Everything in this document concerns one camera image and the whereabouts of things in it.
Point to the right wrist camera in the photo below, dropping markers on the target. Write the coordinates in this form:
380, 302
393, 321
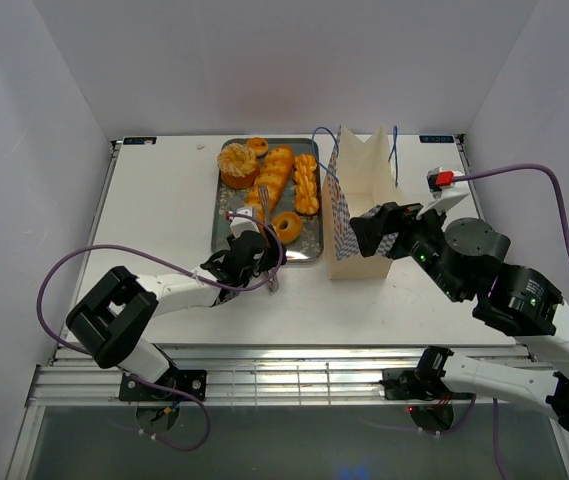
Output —
446, 192

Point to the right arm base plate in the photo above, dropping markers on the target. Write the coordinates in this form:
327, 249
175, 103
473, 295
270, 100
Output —
402, 384

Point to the logo sticker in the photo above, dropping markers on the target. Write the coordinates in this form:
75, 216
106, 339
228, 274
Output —
436, 139
139, 140

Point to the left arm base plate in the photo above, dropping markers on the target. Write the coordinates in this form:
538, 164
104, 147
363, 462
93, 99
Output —
193, 382

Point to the aluminium frame rail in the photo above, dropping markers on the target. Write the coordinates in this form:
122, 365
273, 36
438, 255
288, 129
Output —
239, 376

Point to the twisted orange pastry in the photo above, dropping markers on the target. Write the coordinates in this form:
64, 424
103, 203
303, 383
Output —
306, 199

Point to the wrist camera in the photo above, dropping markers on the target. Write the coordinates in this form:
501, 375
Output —
242, 220
446, 192

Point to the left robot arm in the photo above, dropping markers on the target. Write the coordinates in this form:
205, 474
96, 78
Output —
109, 321

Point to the sugared round cake bread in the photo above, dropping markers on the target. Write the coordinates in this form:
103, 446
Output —
238, 166

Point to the small round bun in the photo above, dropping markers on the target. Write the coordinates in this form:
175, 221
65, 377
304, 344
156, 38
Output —
259, 145

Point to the ring donut bread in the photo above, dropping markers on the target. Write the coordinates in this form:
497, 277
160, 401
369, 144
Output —
287, 226

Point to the blue checkered paper bag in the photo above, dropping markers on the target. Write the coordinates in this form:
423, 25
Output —
360, 181

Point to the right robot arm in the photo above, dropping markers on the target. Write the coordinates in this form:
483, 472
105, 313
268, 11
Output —
465, 260

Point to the right logo sticker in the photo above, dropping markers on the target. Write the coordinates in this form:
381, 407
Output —
436, 139

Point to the long baguette bread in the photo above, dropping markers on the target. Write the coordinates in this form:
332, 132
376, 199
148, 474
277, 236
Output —
274, 174

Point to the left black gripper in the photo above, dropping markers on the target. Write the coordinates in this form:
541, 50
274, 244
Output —
271, 254

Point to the left logo sticker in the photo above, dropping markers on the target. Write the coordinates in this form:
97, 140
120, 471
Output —
139, 140

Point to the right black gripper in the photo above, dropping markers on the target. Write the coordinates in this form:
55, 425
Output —
387, 220

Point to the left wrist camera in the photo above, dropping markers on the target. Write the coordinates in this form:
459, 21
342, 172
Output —
242, 220

